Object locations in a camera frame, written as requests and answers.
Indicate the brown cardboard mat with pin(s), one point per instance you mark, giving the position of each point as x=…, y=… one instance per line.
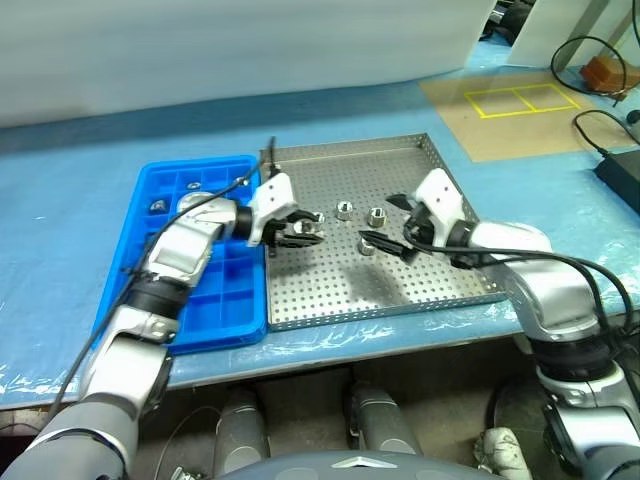
x=525, y=135

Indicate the black rectangular power box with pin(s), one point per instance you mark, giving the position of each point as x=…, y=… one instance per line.
x=622, y=175

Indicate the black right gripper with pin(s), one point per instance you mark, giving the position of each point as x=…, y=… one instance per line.
x=419, y=227

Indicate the blue plastic compartment tray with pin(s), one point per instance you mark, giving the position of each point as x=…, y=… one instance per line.
x=235, y=300

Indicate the white shoe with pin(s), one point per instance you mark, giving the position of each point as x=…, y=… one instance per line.
x=502, y=450

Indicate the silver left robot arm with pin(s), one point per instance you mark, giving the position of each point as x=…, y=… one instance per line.
x=175, y=255

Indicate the perforated steel tray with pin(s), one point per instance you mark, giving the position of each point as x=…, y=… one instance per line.
x=350, y=170

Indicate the large round metal roller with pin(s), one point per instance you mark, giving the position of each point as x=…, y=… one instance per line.
x=192, y=200

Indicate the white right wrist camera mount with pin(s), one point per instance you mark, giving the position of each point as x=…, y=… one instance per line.
x=440, y=192

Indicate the small black round object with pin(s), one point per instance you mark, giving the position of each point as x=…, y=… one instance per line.
x=634, y=118

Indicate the white foam board panel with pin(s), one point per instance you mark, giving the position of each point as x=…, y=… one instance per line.
x=225, y=50

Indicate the grey robot torso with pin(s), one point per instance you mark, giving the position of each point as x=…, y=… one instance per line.
x=350, y=466

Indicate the brown wooden block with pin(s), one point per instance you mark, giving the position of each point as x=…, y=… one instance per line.
x=602, y=72

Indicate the white upright panel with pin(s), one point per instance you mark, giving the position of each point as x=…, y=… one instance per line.
x=540, y=35

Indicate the small metal roller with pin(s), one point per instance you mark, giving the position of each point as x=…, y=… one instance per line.
x=319, y=218
x=158, y=205
x=365, y=246
x=306, y=229
x=377, y=216
x=244, y=180
x=344, y=210
x=194, y=185

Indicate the dark equipment pile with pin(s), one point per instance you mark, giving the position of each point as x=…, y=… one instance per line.
x=510, y=20

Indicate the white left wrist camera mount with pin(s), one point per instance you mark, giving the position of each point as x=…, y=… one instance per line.
x=272, y=196

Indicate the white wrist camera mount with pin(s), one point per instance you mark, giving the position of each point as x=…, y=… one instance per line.
x=440, y=192
x=272, y=196

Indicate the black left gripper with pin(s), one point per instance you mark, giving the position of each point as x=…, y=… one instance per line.
x=274, y=231

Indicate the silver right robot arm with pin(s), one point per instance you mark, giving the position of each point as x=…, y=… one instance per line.
x=545, y=280

